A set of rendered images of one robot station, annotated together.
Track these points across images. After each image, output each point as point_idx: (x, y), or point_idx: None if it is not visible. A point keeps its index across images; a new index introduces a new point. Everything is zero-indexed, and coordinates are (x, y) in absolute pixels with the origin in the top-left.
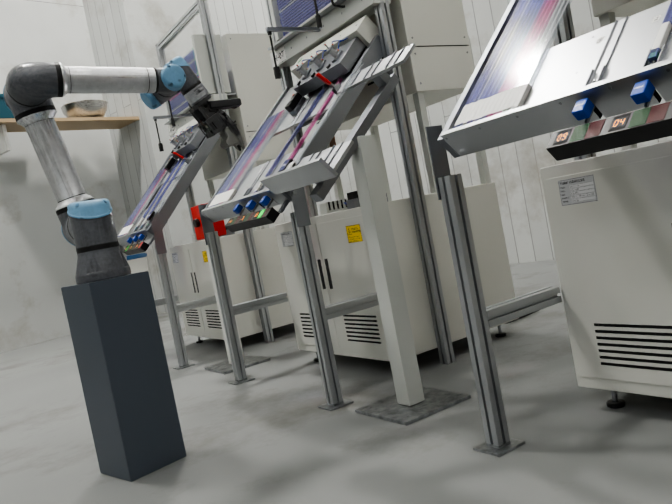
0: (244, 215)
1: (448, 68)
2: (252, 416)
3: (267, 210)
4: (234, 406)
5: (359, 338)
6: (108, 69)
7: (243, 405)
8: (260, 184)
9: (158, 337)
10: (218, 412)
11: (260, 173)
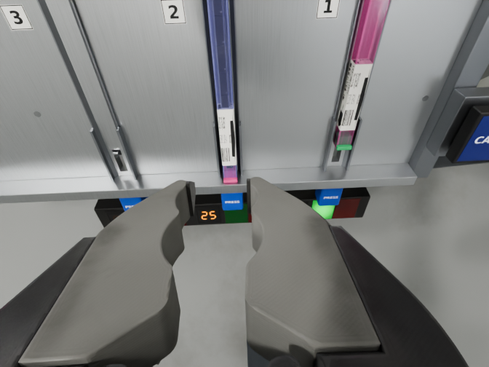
0: (206, 208)
1: None
2: (247, 236)
3: (354, 204)
4: (191, 233)
5: None
6: None
7: (199, 226)
8: (235, 143)
9: None
10: (194, 251)
11: (62, 42)
